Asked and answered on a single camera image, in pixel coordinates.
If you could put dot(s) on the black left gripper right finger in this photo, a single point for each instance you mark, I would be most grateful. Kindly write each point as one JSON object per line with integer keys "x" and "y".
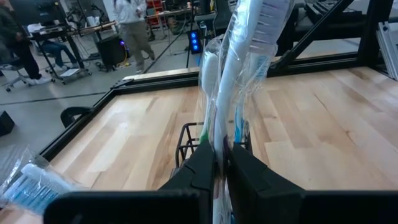
{"x": 255, "y": 186}

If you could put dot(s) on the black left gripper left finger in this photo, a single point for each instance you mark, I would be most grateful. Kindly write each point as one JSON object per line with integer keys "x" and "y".
{"x": 199, "y": 174}

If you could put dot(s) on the green and white toothbrush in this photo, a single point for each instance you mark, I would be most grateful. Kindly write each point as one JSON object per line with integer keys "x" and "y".
{"x": 209, "y": 81}

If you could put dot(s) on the purple and white toothbrush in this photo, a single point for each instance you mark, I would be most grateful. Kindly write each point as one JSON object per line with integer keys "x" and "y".
{"x": 236, "y": 62}

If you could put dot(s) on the black device blue lights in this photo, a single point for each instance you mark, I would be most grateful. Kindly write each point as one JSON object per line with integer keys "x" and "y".
{"x": 194, "y": 42}

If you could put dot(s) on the black table clamp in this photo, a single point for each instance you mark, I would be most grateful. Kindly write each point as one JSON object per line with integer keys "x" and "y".
{"x": 70, "y": 112}

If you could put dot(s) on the black box purple light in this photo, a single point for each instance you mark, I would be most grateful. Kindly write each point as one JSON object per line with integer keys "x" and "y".
{"x": 110, "y": 51}

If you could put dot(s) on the person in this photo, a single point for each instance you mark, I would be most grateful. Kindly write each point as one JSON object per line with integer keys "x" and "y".
{"x": 18, "y": 40}
{"x": 133, "y": 28}
{"x": 57, "y": 49}

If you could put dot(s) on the wooden workbench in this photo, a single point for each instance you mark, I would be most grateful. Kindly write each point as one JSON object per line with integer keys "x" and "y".
{"x": 168, "y": 13}

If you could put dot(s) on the silver aluminium extrusion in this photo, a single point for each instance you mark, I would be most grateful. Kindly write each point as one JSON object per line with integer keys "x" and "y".
{"x": 388, "y": 49}

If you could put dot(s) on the black floor object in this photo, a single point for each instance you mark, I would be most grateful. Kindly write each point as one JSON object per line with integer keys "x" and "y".
{"x": 5, "y": 123}

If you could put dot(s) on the office chair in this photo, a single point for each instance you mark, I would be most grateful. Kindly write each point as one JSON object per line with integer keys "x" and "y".
{"x": 15, "y": 76}

